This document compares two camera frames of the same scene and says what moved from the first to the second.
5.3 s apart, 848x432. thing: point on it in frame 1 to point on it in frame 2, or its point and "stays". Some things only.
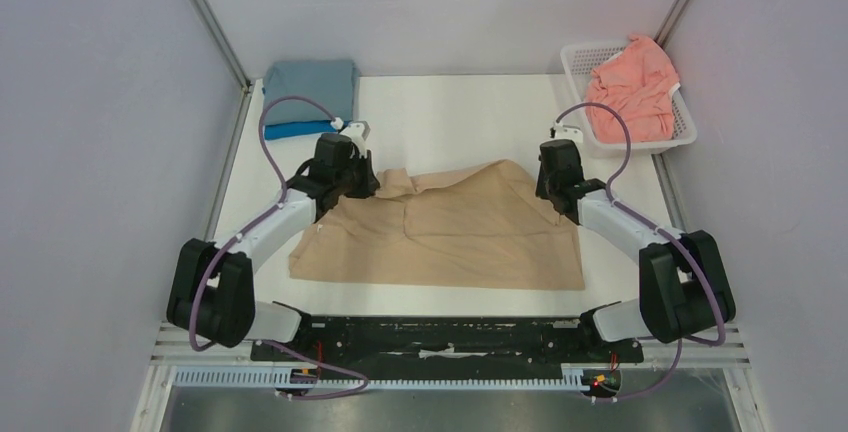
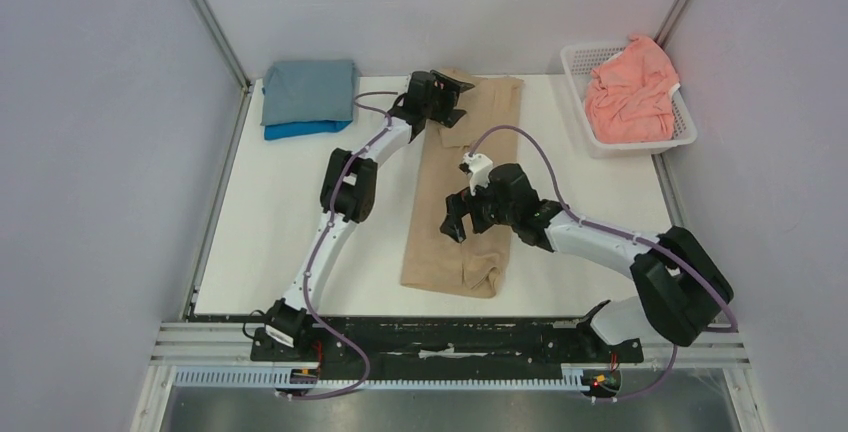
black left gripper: [370, 184] to [449, 93]
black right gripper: [548, 186] to [468, 209]
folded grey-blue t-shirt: [333, 84] stays
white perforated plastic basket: [580, 60] stays
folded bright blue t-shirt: [297, 129] stays
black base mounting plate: [352, 344] stays
